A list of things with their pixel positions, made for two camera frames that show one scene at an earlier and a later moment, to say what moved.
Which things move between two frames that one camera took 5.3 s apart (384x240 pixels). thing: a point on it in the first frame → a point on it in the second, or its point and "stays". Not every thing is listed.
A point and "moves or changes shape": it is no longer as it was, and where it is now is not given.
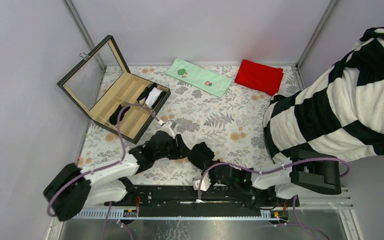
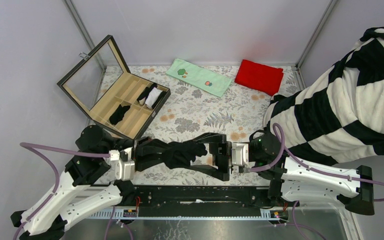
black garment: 201,156 moves or changes shape
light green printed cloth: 209,81 stays
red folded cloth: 259,77 stays
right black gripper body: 213,176 → 223,153
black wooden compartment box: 104,89 stays
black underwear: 114,118 stays
